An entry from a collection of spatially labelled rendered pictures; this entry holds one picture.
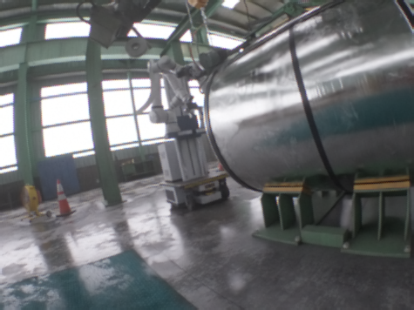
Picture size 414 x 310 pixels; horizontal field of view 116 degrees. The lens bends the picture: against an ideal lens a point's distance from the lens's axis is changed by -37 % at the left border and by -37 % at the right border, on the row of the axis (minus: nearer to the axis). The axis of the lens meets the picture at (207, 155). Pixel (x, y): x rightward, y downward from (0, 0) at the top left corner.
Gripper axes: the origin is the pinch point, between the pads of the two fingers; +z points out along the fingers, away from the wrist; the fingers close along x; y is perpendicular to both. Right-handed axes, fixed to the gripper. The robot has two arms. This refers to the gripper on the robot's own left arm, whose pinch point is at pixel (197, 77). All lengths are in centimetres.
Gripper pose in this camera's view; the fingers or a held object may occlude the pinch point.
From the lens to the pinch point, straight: 169.0
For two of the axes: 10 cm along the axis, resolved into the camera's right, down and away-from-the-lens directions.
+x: 0.2, 6.3, 7.7
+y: 6.7, -5.8, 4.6
